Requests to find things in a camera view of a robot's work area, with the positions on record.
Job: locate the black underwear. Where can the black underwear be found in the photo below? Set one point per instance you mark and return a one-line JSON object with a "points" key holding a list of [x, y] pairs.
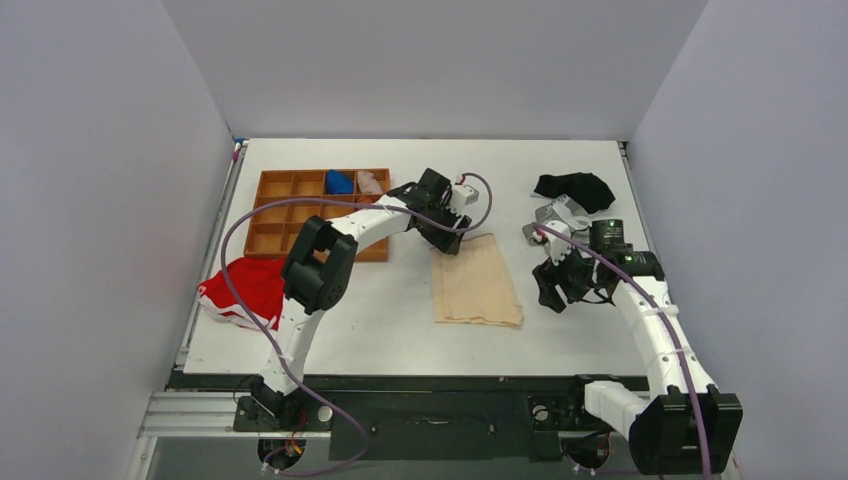
{"points": [[586, 189]]}

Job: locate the grey underwear white band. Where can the grey underwear white band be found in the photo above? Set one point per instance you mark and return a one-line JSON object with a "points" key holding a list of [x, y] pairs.
{"points": [[566, 210]]}

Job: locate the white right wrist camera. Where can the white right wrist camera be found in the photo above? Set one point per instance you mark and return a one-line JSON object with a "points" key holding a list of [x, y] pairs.
{"points": [[557, 235]]}

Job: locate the aluminium table edge rail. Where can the aluminium table edge rail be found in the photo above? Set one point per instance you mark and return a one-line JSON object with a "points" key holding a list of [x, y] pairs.
{"points": [[221, 212]]}

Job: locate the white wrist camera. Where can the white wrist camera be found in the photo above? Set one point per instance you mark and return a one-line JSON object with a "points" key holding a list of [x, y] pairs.
{"points": [[557, 235], [461, 196]]}

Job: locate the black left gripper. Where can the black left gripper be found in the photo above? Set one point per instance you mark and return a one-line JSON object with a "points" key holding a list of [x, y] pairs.
{"points": [[447, 241]]}

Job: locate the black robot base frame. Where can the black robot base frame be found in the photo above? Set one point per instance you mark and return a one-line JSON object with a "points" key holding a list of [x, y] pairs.
{"points": [[350, 419]]}

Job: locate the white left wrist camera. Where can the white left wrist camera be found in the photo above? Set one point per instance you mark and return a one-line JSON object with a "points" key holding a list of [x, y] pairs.
{"points": [[461, 196]]}

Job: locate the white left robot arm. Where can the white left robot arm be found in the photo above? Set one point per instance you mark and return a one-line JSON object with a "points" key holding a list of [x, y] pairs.
{"points": [[318, 269]]}

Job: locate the wooden compartment tray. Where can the wooden compartment tray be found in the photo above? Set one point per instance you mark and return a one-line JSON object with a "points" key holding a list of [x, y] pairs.
{"points": [[272, 233]]}

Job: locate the blue rolled underwear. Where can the blue rolled underwear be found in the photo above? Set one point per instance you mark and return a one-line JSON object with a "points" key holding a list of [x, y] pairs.
{"points": [[338, 183]]}

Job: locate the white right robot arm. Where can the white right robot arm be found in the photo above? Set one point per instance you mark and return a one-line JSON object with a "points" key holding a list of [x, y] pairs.
{"points": [[662, 344]]}

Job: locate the cream beige underwear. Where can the cream beige underwear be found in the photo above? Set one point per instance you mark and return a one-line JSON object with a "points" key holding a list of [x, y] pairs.
{"points": [[474, 286]]}

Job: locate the red underwear white band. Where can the red underwear white band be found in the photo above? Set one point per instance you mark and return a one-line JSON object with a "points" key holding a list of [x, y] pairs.
{"points": [[260, 285]]}

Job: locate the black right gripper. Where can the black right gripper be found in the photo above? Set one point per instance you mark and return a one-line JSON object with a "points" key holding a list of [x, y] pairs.
{"points": [[565, 279]]}

